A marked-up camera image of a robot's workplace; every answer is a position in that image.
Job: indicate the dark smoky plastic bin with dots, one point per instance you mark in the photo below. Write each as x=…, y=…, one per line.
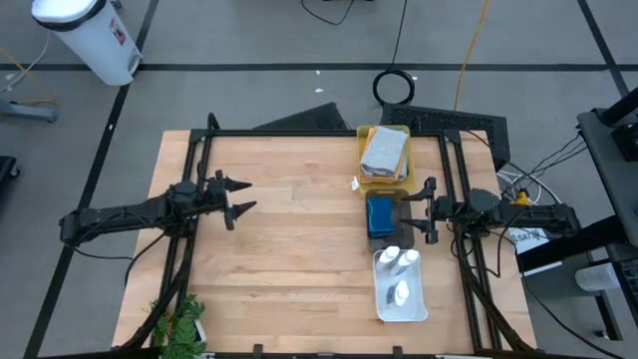
x=379, y=244

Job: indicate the black flat panel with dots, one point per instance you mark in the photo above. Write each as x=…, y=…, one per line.
x=314, y=119

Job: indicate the white paper sign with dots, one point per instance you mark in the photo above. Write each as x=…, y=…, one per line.
x=528, y=238

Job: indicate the white plant pot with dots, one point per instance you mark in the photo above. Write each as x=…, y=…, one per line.
x=201, y=331

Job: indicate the white paper tag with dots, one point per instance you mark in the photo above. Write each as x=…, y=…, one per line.
x=355, y=184

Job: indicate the black box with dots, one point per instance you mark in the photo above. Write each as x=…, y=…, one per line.
x=629, y=142

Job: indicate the black aluminium table frame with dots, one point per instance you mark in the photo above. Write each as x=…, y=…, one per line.
x=299, y=133

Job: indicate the white plastic bin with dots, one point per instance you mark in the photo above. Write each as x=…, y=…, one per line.
x=416, y=299

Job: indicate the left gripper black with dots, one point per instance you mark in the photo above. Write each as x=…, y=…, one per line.
x=213, y=197

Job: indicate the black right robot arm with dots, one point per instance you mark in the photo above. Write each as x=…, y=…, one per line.
x=528, y=217

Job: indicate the blue sponge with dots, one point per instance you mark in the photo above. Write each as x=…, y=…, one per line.
x=381, y=215
x=381, y=235

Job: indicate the yellow plastic bin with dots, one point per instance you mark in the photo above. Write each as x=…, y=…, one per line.
x=384, y=188

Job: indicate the black metal beam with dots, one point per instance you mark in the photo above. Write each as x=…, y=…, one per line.
x=573, y=243

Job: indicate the grey stand foot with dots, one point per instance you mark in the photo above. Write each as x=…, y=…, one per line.
x=30, y=110

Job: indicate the black pole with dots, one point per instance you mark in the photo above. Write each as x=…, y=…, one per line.
x=623, y=106

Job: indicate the green leafy plant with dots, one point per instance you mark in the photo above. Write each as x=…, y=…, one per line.
x=177, y=329

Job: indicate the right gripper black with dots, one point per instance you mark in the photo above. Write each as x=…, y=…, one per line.
x=441, y=209

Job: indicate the grey cylinder roll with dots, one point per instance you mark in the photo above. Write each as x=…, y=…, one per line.
x=598, y=276

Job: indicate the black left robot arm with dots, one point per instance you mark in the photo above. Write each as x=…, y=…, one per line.
x=114, y=217

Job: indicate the white plastic cleaner bottle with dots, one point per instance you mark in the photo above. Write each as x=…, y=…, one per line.
x=389, y=256
x=409, y=259
x=400, y=294

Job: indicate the grey cart top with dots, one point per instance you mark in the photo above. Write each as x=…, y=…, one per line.
x=613, y=184

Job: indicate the white trash can black lid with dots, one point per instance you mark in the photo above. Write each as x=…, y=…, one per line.
x=95, y=45

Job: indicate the orange cloth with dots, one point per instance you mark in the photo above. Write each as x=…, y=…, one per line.
x=376, y=178

